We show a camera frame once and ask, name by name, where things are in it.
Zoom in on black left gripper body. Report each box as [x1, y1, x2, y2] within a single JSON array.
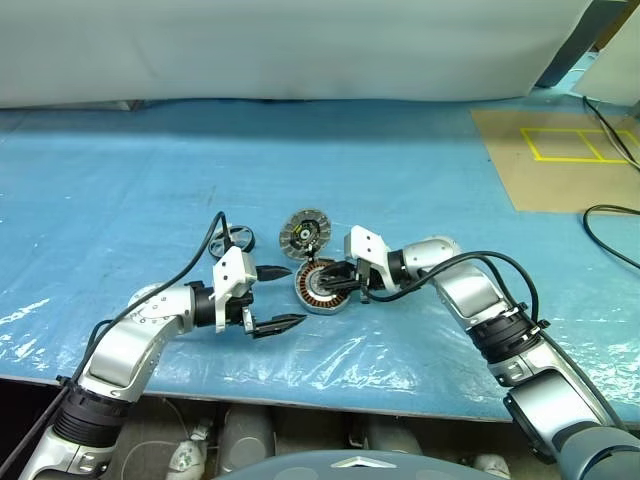
[[227, 289, 262, 342]]

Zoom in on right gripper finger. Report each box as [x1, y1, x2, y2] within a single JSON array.
[[319, 276, 362, 294], [319, 260, 360, 278]]

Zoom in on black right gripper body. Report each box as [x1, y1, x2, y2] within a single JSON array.
[[355, 259, 389, 305]]

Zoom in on grey motor housing copper windings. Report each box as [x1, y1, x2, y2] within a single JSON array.
[[293, 257, 352, 316]]

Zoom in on small black ring part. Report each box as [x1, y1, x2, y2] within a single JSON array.
[[209, 225, 258, 258]]

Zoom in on grey round motor lid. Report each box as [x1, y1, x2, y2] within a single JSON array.
[[278, 208, 333, 262]]

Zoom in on blue plastic table cover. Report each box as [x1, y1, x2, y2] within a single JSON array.
[[0, 87, 640, 426]]

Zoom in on grey rounded cylinder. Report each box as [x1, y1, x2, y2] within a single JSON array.
[[221, 406, 276, 472], [366, 414, 424, 457]]

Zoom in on grey robot torso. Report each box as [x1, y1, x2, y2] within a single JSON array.
[[211, 448, 507, 480]]

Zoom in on brown cardboard sheet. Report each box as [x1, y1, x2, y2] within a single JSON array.
[[470, 106, 640, 214]]

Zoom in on white backdrop sheet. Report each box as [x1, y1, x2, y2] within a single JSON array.
[[0, 0, 597, 110]]

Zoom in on yellow tape rectangle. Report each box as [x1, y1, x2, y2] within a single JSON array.
[[519, 126, 640, 165]]

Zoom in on dark grey panel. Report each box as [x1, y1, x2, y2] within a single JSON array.
[[534, 0, 609, 91]]

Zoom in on white box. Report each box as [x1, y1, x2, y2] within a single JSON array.
[[570, 46, 640, 109]]

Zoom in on wooden board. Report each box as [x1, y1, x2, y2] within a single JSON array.
[[593, 0, 640, 53]]

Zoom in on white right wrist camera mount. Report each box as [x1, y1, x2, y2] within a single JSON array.
[[342, 225, 397, 292]]

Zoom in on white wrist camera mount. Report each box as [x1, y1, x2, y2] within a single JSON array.
[[211, 246, 259, 334], [342, 225, 397, 292]]

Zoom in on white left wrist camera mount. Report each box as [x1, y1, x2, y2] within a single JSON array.
[[211, 246, 259, 334]]

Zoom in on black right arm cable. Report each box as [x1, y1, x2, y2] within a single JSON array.
[[368, 250, 626, 431]]

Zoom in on thick black looped cable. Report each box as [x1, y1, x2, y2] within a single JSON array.
[[583, 204, 640, 274]]

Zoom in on thin black cables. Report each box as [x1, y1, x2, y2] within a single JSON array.
[[581, 95, 640, 172]]

